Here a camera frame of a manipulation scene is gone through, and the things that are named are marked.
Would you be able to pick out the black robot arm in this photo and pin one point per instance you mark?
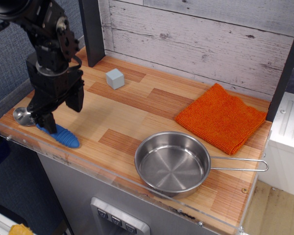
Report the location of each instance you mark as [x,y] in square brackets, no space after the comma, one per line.
[54,69]

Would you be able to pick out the stainless steel pan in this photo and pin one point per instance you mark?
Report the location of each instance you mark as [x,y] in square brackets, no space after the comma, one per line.
[175,165]

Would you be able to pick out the orange knitted cloth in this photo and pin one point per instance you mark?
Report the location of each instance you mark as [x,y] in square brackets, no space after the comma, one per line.
[221,119]

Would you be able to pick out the grey cube block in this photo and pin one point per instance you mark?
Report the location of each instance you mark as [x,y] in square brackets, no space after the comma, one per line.
[115,79]

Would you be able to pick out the grey control panel with buttons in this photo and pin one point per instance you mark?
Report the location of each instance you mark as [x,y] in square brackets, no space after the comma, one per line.
[118,217]

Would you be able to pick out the blue handled metal spoon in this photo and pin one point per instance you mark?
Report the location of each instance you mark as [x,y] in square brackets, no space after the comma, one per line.
[62,135]

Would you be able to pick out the dark vertical post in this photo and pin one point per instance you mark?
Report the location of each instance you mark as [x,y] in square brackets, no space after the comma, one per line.
[281,86]
[92,29]

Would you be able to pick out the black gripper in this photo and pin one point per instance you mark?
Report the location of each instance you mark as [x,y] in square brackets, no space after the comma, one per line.
[51,91]

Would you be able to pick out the white aluminium box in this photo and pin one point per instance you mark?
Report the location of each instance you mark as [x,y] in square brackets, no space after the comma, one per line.
[279,151]

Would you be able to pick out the clear acrylic table guard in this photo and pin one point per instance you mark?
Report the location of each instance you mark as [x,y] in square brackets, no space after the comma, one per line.
[110,127]

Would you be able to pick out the dark right vertical post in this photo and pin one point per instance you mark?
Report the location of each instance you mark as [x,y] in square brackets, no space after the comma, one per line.
[281,86]

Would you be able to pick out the dark left vertical post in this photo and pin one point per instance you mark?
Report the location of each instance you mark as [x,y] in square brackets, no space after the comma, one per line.
[92,29]

